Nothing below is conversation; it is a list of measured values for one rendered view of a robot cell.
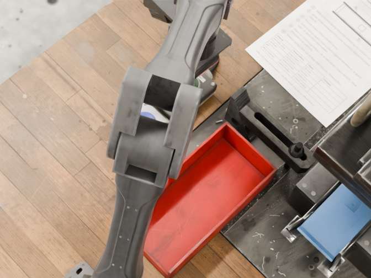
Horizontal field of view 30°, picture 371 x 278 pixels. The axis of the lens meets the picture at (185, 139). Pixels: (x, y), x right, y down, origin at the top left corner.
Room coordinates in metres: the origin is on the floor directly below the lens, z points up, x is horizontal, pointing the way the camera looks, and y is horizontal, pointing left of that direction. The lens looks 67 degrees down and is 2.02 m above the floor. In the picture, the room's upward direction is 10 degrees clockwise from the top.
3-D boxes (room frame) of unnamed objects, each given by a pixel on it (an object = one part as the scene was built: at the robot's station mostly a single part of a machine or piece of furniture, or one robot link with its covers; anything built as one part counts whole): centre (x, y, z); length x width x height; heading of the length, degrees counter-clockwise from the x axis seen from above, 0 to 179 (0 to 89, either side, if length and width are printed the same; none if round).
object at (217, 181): (0.36, -0.04, 0.93); 0.25 x 0.12 x 0.06; 144
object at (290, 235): (0.34, -0.20, 0.98); 0.07 x 0.02 x 0.01; 144
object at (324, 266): (0.30, -0.27, 0.98); 0.07 x 0.02 x 0.01; 144
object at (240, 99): (0.52, -0.10, 0.95); 0.06 x 0.03 x 0.09; 54
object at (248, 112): (0.49, -0.15, 0.95); 0.15 x 0.03 x 0.10; 54
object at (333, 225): (0.36, -0.26, 1.00); 0.15 x 0.07 x 0.03; 144
